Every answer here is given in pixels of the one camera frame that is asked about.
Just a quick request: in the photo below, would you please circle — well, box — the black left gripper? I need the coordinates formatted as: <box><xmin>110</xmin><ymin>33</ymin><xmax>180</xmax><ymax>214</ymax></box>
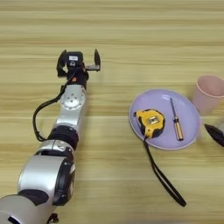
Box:
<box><xmin>56</xmin><ymin>48</ymin><xmax>102</xmax><ymax>90</ymax></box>

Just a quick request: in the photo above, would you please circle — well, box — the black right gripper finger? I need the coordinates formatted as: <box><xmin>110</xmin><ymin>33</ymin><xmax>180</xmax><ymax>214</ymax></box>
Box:
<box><xmin>203</xmin><ymin>122</ymin><xmax>224</xmax><ymax>148</ymax></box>

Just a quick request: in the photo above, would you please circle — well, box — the purple round plate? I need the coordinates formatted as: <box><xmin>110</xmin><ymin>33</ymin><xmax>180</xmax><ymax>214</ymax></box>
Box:
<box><xmin>128</xmin><ymin>88</ymin><xmax>202</xmax><ymax>151</ymax></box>

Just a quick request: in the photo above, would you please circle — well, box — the screwdriver with orange handle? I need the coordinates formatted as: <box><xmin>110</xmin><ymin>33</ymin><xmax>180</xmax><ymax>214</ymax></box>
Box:
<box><xmin>169</xmin><ymin>97</ymin><xmax>186</xmax><ymax>142</ymax></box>

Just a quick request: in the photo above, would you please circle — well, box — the yellow tape measure with strap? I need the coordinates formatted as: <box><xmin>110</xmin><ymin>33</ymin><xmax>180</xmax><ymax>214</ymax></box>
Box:
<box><xmin>133</xmin><ymin>108</ymin><xmax>188</xmax><ymax>208</ymax></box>

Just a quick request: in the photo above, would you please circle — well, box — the pink plastic cup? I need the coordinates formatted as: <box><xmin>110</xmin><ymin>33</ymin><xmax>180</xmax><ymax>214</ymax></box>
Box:
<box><xmin>190</xmin><ymin>74</ymin><xmax>224</xmax><ymax>117</ymax></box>

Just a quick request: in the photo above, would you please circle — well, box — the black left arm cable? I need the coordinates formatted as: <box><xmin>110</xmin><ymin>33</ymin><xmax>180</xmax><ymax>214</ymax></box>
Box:
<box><xmin>31</xmin><ymin>83</ymin><xmax>68</xmax><ymax>143</ymax></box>

